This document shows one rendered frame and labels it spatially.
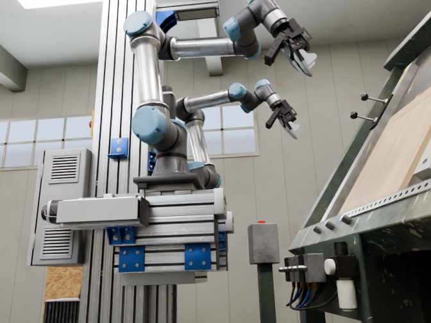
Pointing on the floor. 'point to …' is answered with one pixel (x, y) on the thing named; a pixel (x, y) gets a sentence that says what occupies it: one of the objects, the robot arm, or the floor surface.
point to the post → (266, 293)
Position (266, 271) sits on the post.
